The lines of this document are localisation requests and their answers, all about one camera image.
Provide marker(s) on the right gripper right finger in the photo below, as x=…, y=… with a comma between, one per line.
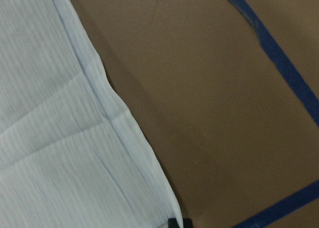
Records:
x=187, y=223

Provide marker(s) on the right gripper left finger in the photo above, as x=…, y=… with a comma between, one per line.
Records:
x=172, y=223

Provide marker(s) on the light blue button shirt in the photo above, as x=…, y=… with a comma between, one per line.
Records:
x=71, y=153

